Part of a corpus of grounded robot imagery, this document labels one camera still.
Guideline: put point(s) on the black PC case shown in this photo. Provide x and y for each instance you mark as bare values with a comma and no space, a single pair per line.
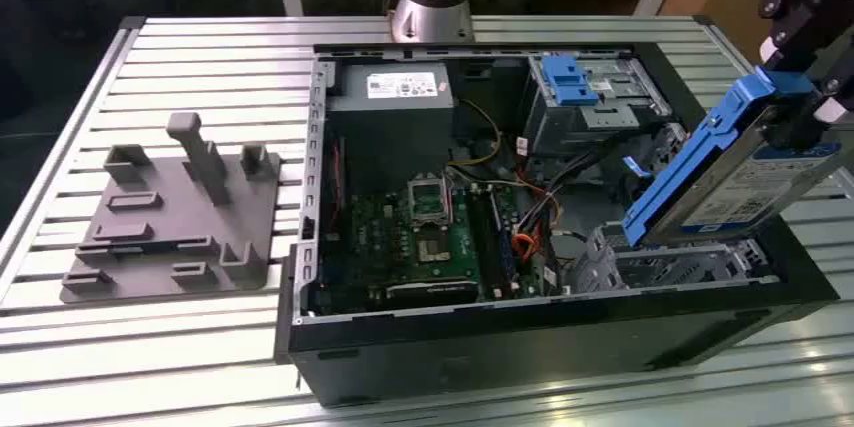
468,362

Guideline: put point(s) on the black graphics card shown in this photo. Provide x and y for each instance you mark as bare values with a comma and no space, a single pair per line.
434,292

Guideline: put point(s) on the black RAM slot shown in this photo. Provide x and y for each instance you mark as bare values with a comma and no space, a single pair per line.
482,242
501,242
492,242

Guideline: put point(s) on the grey power supply unit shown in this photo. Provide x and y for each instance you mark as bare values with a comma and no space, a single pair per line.
394,137

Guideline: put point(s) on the green motherboard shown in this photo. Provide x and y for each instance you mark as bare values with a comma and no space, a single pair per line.
374,247

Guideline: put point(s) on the hard disk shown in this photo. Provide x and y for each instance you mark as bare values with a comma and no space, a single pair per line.
735,197

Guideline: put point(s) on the metal disk bay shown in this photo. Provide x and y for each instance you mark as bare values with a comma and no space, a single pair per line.
604,272

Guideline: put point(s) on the metal drive cage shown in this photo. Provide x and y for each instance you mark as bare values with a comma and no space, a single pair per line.
568,127

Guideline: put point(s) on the CPU socket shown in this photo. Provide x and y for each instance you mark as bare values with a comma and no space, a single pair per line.
437,247

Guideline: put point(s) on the grey parts rack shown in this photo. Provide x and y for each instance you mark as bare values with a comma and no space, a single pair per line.
168,207

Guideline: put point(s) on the blue drive cage latch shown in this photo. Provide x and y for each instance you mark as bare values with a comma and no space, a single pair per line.
568,79

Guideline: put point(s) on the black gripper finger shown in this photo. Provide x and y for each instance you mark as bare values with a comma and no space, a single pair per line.
788,7
835,47

